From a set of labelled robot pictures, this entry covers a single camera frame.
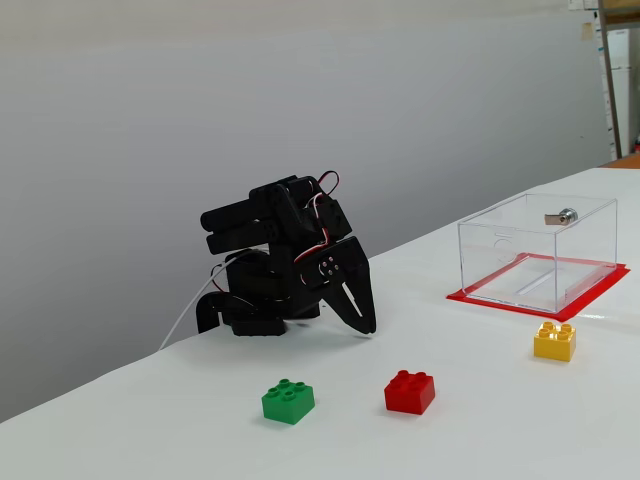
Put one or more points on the green lego brick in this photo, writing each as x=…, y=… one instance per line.
x=287, y=407

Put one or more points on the silver metal box lock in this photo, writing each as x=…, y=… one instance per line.
x=566, y=216

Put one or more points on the black table clamp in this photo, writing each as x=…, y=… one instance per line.
x=205, y=312

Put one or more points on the wooden shelf post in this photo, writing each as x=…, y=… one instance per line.
x=607, y=75

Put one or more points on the red lego brick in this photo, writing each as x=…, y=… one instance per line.
x=407, y=397

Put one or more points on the tan paper label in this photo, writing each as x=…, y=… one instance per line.
x=586, y=31

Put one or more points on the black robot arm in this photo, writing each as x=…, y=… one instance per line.
x=280, y=240

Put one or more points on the transparent plastic box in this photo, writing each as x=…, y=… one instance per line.
x=505, y=240

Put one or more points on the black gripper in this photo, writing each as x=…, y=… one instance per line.
x=350, y=270

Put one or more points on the red rectangular base frame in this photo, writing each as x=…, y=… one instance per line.
x=600, y=287

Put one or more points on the yellow lego brick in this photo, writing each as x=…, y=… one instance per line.
x=552, y=345

